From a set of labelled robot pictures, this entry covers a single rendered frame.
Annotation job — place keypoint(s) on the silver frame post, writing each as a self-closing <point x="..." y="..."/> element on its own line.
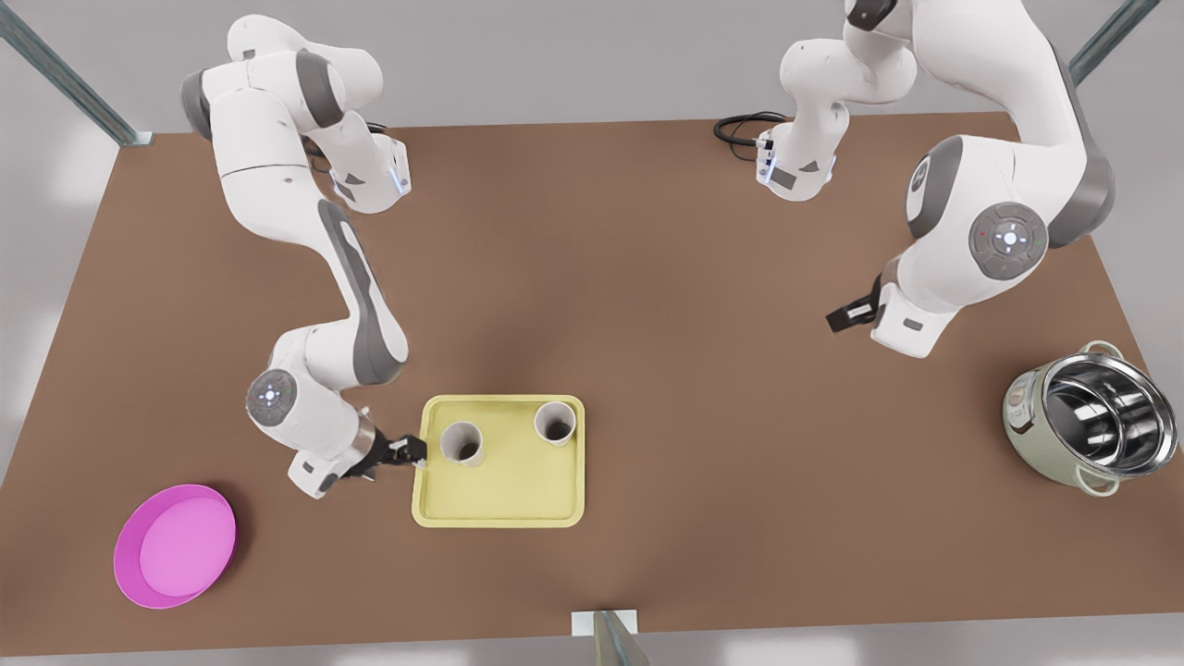
<point x="610" y="638"/>
<point x="74" y="83"/>
<point x="1110" y="37"/>

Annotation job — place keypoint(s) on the pale green steel-lined pot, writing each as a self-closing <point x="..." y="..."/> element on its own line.
<point x="1091" y="416"/>

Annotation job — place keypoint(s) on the pink round bowl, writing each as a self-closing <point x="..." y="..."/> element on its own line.
<point x="176" y="548"/>

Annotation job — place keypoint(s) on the yellow rectangular tray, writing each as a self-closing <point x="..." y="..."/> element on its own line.
<point x="518" y="481"/>

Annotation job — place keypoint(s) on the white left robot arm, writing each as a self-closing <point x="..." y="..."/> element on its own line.
<point x="999" y="166"/>

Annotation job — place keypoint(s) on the white IKEA cup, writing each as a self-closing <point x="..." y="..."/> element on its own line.
<point x="462" y="444"/>
<point x="555" y="424"/>

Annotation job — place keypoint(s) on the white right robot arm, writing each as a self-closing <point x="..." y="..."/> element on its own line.
<point x="268" y="148"/>

